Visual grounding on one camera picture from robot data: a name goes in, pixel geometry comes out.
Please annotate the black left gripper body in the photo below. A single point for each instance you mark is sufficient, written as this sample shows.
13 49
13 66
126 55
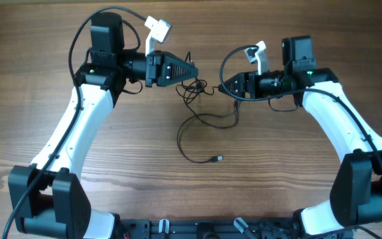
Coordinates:
152 69

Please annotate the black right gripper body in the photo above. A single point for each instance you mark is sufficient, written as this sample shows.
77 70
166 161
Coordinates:
253 78

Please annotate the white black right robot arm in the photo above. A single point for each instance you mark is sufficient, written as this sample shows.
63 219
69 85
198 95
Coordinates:
355 199

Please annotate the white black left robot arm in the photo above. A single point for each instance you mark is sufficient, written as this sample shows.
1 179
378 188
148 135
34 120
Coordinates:
47 196

